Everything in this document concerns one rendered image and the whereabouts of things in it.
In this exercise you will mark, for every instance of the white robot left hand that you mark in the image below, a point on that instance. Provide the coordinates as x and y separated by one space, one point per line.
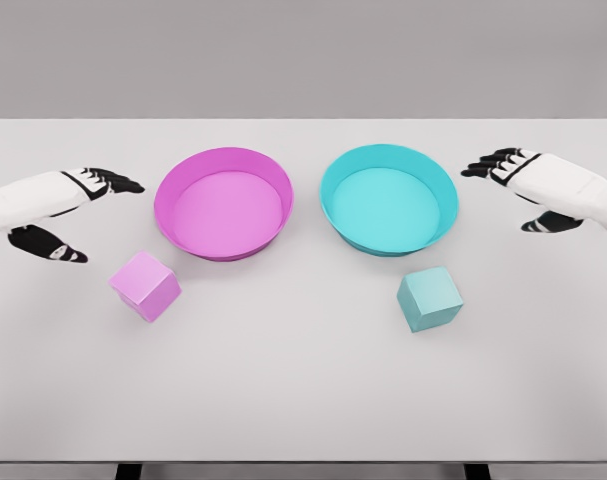
58 192

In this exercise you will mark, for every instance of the cyan cube block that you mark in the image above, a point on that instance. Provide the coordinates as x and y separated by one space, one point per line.
429 298

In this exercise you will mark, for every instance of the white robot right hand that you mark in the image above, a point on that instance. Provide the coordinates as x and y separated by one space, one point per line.
558 185

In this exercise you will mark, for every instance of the cyan round plate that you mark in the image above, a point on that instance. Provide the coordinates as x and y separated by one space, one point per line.
388 210

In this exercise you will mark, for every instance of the pink cube block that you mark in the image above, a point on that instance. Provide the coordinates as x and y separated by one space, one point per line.
143 285

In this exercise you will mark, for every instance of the pink round plate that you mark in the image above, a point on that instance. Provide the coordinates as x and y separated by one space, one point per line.
223 215

